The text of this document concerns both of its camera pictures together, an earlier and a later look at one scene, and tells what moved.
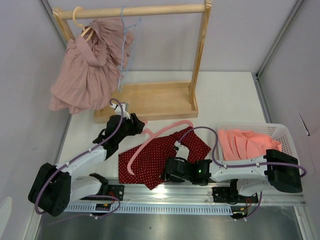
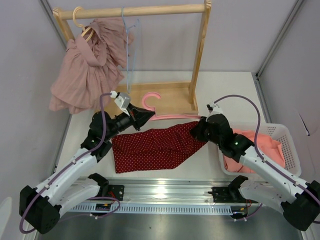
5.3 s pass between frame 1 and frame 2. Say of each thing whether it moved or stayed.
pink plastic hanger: moved
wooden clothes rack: stayed
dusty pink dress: stayed
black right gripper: moved
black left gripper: moved
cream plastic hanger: stayed
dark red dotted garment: moved
